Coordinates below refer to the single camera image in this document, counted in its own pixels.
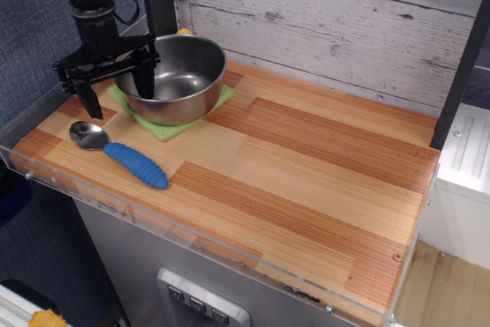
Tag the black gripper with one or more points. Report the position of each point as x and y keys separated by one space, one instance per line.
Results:
x=103 y=54

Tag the stainless steel bowl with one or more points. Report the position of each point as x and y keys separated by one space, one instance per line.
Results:
x=188 y=80

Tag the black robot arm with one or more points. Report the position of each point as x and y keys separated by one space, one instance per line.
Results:
x=104 y=54

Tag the green microfiber cloth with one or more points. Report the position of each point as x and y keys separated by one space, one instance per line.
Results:
x=161 y=133

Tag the yellow toy corn cob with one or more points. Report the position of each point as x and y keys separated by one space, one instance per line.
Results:
x=184 y=31

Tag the silver toy fridge cabinet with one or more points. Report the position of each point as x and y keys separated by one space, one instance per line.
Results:
x=132 y=256

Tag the clear acrylic table guard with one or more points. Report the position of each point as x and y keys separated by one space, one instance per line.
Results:
x=309 y=190

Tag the silver dispenser button panel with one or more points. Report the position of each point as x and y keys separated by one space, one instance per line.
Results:
x=201 y=300

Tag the yellow object bottom left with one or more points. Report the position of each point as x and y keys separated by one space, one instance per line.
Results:
x=46 y=318

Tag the white ribbed box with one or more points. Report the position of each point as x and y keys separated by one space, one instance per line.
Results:
x=456 y=218

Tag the blue handled metal spoon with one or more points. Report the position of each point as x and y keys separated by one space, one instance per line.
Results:
x=90 y=136

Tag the dark vertical post right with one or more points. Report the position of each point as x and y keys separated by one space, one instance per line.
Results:
x=462 y=76

